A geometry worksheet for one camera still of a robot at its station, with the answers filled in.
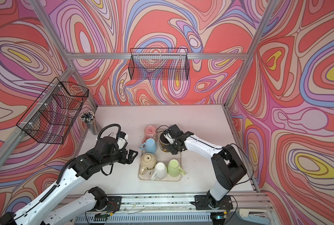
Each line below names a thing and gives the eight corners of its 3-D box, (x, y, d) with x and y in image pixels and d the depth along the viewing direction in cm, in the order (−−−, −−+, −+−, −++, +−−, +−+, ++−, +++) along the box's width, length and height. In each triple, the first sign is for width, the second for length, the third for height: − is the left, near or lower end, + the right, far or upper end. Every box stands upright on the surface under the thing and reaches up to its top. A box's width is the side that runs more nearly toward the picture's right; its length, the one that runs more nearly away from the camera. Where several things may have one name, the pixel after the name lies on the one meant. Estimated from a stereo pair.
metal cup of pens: (90, 135, 104) (77, 119, 89) (94, 127, 109) (82, 110, 94) (101, 135, 104) (90, 119, 89) (104, 127, 109) (94, 110, 94)
